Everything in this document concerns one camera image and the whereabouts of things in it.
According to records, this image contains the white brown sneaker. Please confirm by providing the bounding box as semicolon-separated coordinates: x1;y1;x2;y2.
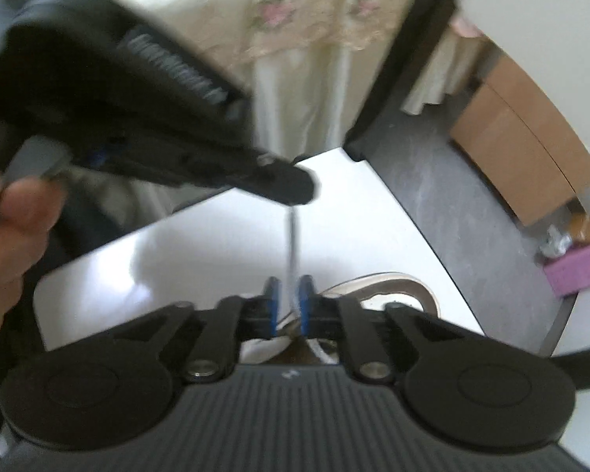
238;273;440;365

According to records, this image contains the left hand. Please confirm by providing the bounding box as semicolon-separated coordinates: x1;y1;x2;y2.
0;178;66;329

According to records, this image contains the white black chair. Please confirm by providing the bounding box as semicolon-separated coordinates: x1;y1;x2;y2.
31;0;590;472

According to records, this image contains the bed with floral cover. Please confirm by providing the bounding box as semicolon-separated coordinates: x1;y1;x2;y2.
68;0;488;218

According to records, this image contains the crumpled plastic wrapper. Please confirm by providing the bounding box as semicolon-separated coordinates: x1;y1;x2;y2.
538;225;573;260

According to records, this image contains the wooden drawer cabinet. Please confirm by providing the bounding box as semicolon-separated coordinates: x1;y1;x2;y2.
451;54;590;226

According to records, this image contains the brown cardboard box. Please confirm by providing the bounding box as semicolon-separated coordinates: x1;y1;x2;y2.
567;213;590;246

